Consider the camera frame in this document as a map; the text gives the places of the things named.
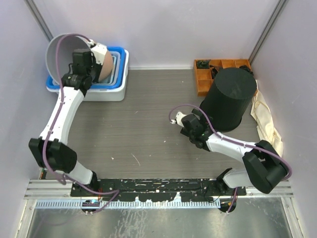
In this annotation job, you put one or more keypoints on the large black container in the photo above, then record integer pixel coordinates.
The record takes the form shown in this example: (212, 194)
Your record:
(228, 98)

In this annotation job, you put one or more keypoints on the black part in tray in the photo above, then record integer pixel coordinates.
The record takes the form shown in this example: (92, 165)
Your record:
(203, 64)

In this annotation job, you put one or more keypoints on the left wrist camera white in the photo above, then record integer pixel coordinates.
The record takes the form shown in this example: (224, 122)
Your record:
(100, 52)

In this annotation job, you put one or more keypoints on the cream cloth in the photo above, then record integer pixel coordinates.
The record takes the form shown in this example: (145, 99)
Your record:
(266, 129)

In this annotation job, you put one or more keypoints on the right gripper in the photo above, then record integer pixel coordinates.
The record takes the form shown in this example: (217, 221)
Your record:
(204, 120)

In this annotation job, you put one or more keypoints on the light blue perforated basket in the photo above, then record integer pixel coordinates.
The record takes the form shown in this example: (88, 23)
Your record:
(111, 78)

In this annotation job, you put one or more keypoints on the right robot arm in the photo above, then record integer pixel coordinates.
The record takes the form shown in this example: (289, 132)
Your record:
(263, 168)

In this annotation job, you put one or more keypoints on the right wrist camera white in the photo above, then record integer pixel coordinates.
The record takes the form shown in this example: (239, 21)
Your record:
(178, 119)

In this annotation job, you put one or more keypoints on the aluminium rail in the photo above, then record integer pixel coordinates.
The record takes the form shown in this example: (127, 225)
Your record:
(48, 193)

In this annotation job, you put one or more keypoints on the orange plastic container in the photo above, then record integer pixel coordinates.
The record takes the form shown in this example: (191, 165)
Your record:
(107, 65)

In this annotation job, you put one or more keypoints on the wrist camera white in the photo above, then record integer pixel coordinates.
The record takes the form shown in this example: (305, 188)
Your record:
(178, 119)
(100, 52)

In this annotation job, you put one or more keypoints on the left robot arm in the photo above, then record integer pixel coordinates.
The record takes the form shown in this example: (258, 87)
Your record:
(50, 149)

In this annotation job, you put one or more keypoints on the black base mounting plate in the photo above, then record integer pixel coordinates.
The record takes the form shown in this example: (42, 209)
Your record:
(162, 189)

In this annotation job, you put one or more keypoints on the blue plastic basket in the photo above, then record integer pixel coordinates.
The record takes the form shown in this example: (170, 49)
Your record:
(51, 86)

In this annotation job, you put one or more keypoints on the white plastic tub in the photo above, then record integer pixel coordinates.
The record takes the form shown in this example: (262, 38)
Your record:
(106, 94)

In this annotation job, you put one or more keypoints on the orange compartment tray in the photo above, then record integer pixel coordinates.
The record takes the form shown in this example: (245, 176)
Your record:
(205, 77)

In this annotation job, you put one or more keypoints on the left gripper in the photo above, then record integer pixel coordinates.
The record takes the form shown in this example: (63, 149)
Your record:
(99, 67)

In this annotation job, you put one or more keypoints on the grey plastic container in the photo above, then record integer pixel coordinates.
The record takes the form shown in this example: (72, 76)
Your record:
(57, 57)

